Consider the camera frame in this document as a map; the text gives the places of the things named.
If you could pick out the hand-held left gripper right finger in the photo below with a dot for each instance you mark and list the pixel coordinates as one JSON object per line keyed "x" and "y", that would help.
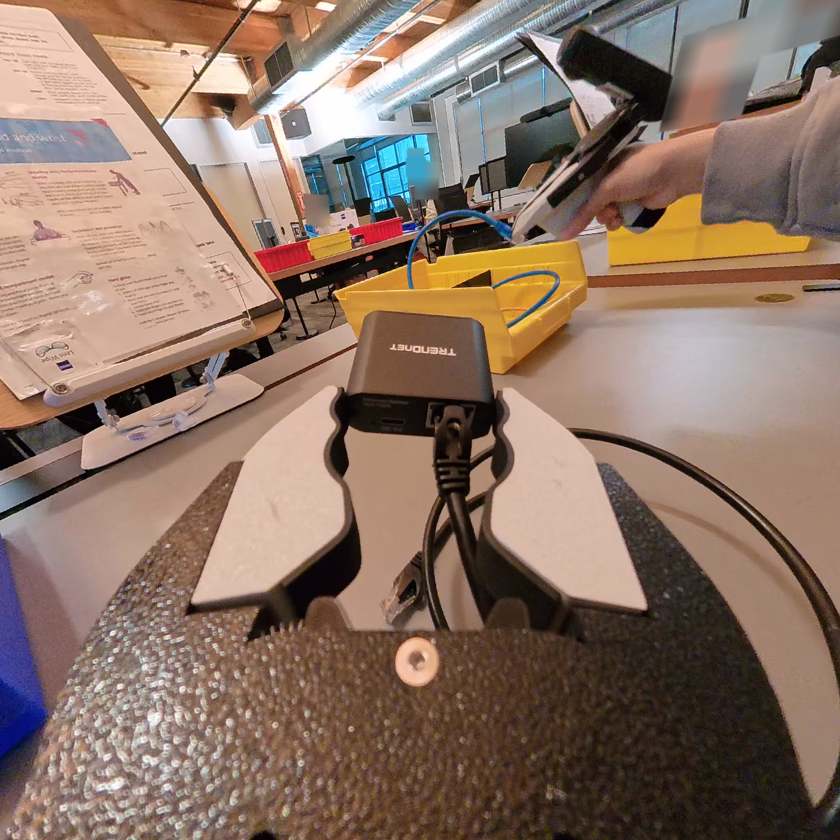
{"x": 564, "y": 512}

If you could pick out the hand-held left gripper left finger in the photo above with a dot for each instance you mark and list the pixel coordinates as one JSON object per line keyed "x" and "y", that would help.
{"x": 275, "y": 505}

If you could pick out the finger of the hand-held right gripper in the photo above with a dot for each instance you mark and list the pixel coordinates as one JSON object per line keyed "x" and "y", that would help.
{"x": 571, "y": 203}
{"x": 590, "y": 154}

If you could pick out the yellow divided plastic bin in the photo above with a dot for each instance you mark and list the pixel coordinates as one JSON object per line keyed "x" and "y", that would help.
{"x": 525, "y": 348}

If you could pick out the black network adapter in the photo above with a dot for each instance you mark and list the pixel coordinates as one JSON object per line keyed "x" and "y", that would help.
{"x": 420, "y": 367}

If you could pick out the blue plastic bin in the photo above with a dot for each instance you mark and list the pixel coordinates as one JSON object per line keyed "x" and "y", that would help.
{"x": 16, "y": 656}

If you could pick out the grey desk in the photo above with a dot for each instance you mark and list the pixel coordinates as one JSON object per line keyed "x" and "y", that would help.
{"x": 295, "y": 364}
{"x": 596, "y": 256}
{"x": 656, "y": 367}

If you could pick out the brass desk cap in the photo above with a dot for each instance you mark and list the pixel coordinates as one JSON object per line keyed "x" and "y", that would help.
{"x": 774, "y": 298}

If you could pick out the white task sheet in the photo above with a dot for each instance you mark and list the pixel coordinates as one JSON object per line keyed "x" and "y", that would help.
{"x": 65, "y": 65}

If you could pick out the person's right hand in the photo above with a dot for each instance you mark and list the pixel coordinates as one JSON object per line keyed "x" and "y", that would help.
{"x": 656, "y": 177}

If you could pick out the paper document stand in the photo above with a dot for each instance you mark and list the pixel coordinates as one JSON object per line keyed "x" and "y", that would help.
{"x": 590, "y": 105}

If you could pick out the large black monitor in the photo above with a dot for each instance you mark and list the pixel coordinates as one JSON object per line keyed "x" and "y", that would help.
{"x": 531, "y": 144}

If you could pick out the wooden document stand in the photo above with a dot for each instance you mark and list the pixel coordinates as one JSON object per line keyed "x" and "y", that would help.
{"x": 216, "y": 400}

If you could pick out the red ridged bin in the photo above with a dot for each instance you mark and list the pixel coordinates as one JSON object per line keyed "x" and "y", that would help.
{"x": 282, "y": 258}
{"x": 375, "y": 232}

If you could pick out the long work table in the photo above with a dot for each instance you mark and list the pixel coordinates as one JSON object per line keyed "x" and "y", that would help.
{"x": 367, "y": 253}

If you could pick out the black floor lamp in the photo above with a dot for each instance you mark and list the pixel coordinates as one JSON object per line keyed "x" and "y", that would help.
{"x": 342, "y": 159}

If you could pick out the small yellow bin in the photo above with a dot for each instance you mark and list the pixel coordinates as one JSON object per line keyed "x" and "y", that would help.
{"x": 330, "y": 246}

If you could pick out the small black flat item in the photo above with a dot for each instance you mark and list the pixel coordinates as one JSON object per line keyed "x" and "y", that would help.
{"x": 820, "y": 287}

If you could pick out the instruction sheet blue header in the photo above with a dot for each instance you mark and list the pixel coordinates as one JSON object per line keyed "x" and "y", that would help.
{"x": 98, "y": 262}

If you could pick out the silver ventilation duct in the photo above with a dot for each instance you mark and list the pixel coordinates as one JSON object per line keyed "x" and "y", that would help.
{"x": 328, "y": 46}
{"x": 426, "y": 72}

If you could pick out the black wall speaker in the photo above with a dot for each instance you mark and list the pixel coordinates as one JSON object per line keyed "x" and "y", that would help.
{"x": 296, "y": 123}

